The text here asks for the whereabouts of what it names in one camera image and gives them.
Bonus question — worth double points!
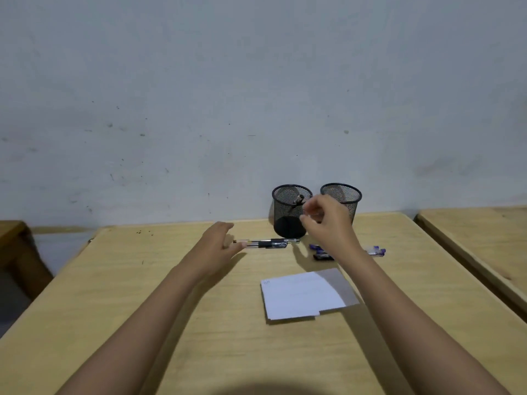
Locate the black clear gel pen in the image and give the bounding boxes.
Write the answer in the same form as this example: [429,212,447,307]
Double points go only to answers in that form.
[233,238,301,250]

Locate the blue clear pen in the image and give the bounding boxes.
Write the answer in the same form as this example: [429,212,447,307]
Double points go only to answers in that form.
[309,244,388,258]

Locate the person's right forearm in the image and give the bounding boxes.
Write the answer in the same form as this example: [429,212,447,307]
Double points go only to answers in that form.
[340,244,514,395]

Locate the black mesh pen holder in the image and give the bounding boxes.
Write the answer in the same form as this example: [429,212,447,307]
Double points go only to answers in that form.
[272,184,313,239]
[320,183,362,225]

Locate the white paper sheet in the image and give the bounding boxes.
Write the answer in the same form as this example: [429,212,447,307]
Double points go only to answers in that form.
[260,267,361,324]

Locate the person's left forearm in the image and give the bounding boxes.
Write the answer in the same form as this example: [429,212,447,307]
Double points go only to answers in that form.
[55,259,207,395]

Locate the person's right hand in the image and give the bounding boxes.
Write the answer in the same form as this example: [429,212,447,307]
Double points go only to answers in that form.
[299,194,365,264]

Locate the brown wooden side table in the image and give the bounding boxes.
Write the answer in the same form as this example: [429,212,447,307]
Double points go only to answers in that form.
[0,220,54,301]

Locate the person's left hand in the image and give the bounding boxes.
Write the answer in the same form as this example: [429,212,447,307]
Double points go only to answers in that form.
[182,221,249,281]

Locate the light wooden side table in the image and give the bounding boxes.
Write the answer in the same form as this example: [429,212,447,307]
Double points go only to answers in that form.
[413,206,527,322]

